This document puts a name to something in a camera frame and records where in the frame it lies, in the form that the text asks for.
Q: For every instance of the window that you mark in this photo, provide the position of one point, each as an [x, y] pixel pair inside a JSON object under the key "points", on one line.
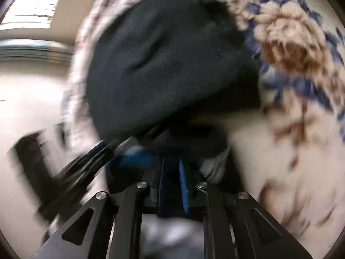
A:
{"points": [[35, 2]]}

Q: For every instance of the cream floral blanket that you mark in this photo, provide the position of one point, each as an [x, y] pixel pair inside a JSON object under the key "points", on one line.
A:
{"points": [[291, 59]]}

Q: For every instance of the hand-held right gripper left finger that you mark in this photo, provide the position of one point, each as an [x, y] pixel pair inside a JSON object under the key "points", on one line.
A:
{"points": [[161, 191]]}

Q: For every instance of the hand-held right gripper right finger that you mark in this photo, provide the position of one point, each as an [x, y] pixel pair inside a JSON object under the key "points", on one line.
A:
{"points": [[184, 188]]}

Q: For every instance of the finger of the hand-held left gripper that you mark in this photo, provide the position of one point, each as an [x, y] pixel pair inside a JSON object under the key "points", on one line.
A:
{"points": [[93, 151]]}

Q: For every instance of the radiator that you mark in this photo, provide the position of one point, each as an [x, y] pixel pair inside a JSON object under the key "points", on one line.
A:
{"points": [[32, 51]]}

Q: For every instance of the navy striped sweater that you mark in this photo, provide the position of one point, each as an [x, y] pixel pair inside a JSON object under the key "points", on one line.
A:
{"points": [[161, 67]]}

